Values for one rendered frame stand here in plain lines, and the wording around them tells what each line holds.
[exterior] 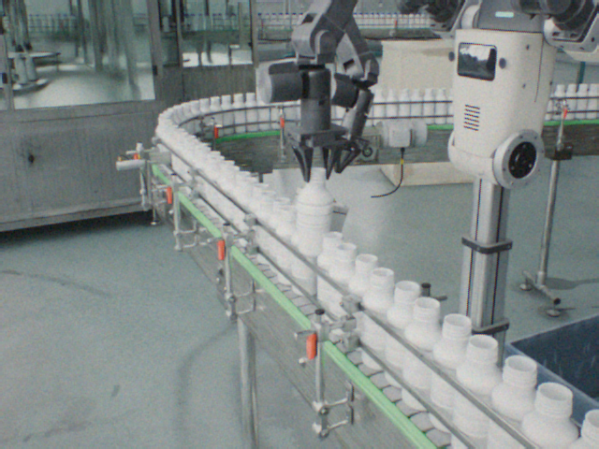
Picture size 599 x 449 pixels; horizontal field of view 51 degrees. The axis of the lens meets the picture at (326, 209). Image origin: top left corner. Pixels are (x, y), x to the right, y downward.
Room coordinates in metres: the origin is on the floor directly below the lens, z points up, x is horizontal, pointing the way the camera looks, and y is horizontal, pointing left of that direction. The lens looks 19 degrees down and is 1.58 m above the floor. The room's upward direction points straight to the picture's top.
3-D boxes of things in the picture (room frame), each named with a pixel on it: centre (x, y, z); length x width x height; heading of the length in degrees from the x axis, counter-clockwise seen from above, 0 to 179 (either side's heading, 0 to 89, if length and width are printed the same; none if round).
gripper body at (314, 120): (1.12, 0.02, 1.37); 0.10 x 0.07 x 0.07; 118
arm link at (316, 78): (1.12, 0.02, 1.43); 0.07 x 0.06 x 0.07; 118
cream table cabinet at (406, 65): (5.61, -1.08, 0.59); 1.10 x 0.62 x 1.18; 99
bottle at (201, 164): (1.75, 0.35, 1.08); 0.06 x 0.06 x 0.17
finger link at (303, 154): (1.12, 0.02, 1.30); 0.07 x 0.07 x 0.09; 28
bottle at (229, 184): (1.54, 0.24, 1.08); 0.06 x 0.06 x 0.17
